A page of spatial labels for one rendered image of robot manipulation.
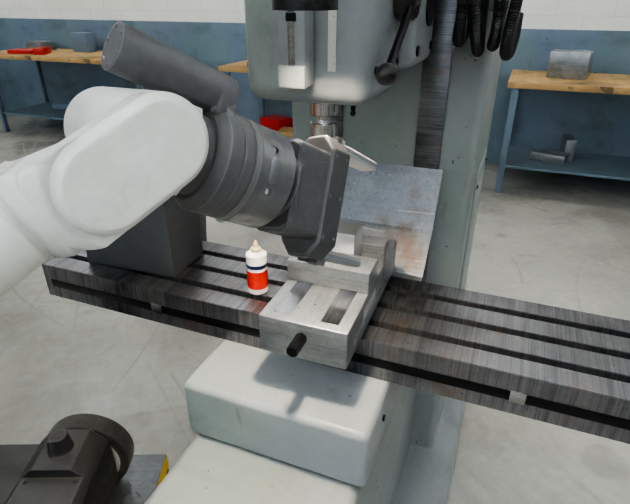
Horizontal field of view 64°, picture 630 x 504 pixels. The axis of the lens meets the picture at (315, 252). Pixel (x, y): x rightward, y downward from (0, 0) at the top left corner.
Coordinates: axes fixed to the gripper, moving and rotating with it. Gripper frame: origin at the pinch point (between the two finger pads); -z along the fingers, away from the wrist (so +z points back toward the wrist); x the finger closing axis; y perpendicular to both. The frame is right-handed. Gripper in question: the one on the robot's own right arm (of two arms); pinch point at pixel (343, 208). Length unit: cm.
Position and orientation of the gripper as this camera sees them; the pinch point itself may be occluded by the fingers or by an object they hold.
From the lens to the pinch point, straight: 52.8
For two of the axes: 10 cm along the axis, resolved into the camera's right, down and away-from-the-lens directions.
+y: -6.9, -0.6, 7.2
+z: -7.0, -1.7, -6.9
